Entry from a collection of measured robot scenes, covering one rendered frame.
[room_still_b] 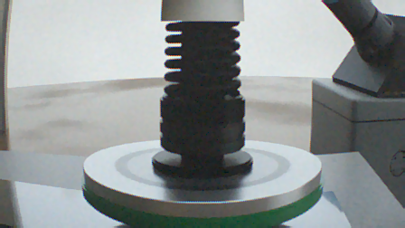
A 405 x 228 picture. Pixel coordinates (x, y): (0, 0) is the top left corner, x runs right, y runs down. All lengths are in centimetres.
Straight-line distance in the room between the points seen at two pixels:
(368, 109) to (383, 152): 14
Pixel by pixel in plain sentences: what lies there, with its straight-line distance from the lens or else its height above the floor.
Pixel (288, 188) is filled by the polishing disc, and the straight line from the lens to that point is 46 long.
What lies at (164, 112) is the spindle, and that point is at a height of 97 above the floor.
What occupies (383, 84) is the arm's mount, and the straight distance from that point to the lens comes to 152.
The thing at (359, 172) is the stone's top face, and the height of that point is 87.
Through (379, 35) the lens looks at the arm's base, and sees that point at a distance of 162.
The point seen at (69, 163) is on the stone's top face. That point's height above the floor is 87.
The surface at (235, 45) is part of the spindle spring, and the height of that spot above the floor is 102.
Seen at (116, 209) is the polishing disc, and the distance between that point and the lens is 46.
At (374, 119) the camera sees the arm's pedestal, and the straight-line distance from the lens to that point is 150.
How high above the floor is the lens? 106
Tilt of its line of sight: 10 degrees down
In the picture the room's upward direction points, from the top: straight up
